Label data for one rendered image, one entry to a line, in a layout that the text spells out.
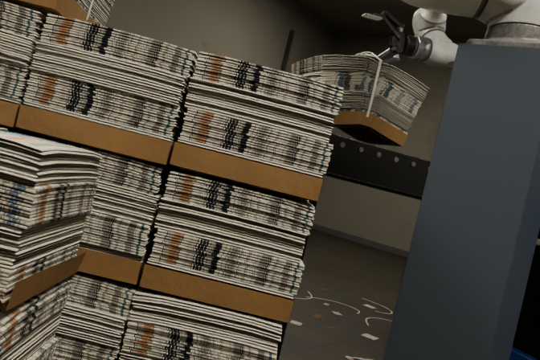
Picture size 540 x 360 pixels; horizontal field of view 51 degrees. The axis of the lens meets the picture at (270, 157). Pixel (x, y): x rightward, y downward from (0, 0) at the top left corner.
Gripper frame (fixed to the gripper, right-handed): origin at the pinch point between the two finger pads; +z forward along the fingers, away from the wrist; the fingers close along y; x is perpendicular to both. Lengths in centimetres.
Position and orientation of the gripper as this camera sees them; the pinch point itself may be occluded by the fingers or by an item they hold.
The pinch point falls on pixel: (363, 34)
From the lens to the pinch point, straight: 208.2
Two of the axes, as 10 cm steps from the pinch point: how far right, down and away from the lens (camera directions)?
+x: -3.3, -0.2, 9.5
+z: -9.3, -1.6, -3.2
